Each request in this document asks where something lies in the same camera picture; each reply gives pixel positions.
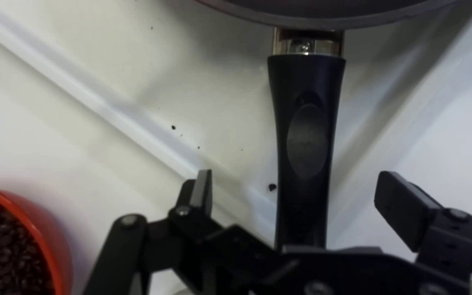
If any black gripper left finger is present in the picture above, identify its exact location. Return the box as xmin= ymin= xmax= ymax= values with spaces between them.
xmin=82 ymin=167 xmax=238 ymax=295

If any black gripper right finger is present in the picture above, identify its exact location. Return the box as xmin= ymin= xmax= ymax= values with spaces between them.
xmin=374 ymin=171 xmax=472 ymax=295

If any black frying pan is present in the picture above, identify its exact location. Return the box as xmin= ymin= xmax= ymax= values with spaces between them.
xmin=194 ymin=0 xmax=462 ymax=253

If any white plastic tray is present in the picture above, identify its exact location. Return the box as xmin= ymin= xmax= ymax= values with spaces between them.
xmin=0 ymin=0 xmax=472 ymax=295

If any red bowl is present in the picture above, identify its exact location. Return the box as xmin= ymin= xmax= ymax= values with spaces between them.
xmin=0 ymin=179 xmax=74 ymax=295

